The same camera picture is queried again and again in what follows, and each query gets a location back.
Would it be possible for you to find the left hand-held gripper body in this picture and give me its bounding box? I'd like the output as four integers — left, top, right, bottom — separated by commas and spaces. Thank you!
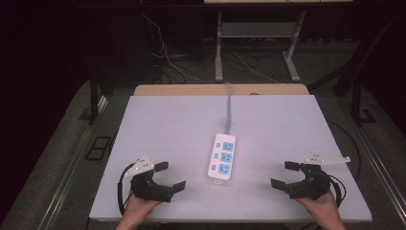
124, 153, 175, 204

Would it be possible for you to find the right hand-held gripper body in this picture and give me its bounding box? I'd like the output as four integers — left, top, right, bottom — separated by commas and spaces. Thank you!
284, 151, 351, 201

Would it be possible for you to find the person's left hand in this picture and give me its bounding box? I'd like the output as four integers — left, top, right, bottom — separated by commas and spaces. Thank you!
122, 193, 163, 222

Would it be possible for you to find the person's right hand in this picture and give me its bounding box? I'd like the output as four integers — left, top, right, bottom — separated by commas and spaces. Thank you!
294, 190, 342, 222

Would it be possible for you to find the white board table cover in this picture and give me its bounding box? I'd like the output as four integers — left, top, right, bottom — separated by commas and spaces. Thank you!
89, 94, 373, 223

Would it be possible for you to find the white power strip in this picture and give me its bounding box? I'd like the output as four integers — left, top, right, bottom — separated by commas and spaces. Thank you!
207, 133, 237, 186

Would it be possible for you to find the wooden table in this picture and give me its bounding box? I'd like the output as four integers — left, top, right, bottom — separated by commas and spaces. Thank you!
133, 83, 310, 97

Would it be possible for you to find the black angled stand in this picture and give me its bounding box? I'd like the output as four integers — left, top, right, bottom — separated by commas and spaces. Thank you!
307, 12, 406, 127

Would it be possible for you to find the grey metal stand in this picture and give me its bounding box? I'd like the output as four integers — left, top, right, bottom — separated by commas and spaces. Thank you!
214, 11, 306, 83

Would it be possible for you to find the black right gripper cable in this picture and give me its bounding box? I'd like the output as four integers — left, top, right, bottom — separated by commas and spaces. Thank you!
327, 173, 348, 209

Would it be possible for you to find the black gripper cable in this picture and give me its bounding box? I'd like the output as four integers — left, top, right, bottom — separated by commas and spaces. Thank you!
117, 162, 136, 216
327, 173, 348, 209

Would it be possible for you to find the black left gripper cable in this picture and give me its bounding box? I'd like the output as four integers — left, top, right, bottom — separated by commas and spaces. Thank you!
117, 162, 136, 216

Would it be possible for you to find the black floor frame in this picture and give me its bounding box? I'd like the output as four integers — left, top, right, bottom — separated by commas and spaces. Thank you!
84, 136, 112, 161

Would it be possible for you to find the aluminium floor rail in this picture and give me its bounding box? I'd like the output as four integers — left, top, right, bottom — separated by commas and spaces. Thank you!
36, 95, 111, 230
349, 119, 406, 221

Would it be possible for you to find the grey power strip cable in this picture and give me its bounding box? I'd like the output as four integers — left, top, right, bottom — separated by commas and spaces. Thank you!
223, 81, 235, 135

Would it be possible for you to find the white floor cable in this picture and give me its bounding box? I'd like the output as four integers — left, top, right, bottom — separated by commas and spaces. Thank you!
141, 11, 206, 84

